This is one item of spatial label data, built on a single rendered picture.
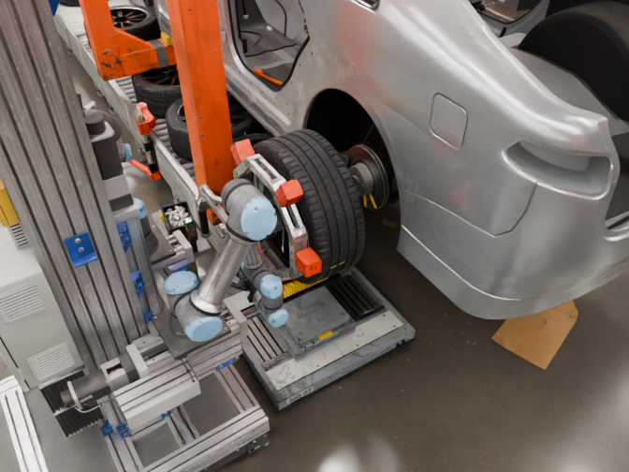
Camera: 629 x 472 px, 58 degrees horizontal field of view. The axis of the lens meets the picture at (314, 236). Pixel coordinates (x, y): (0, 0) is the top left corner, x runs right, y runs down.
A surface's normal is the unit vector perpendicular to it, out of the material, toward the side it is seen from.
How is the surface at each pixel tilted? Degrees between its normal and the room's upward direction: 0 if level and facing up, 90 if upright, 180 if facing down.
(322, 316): 0
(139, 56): 90
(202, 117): 90
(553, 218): 89
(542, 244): 89
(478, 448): 0
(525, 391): 0
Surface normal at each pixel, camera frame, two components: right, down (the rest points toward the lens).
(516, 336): 0.01, -0.76
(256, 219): 0.58, 0.45
